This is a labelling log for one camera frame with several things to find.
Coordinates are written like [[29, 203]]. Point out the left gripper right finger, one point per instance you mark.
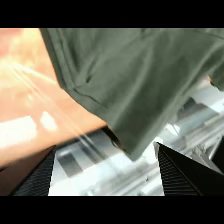
[[180, 176]]

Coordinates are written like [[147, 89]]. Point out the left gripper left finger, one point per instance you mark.
[[35, 180]]

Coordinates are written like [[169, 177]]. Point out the dark green T-shirt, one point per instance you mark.
[[133, 83]]

